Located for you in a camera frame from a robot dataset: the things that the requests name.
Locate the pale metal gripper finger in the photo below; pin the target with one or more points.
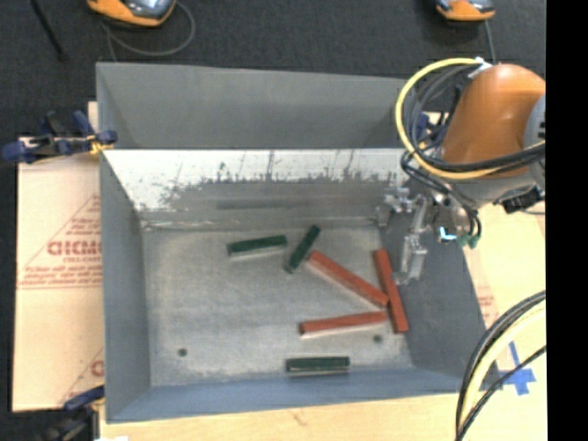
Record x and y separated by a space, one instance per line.
394 202
412 260

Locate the red-brown flat block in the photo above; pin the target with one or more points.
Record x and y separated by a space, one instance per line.
342 323
344 277
390 292

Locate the dark green flat block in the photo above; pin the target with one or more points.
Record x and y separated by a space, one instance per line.
257 245
317 365
303 247

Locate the grey metal bin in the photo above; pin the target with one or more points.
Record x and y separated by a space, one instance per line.
229 310

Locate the brown cardboard board red print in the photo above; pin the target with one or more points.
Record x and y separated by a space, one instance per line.
55 292

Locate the black cylinder on white bracket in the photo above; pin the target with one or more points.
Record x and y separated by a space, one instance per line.
521 200

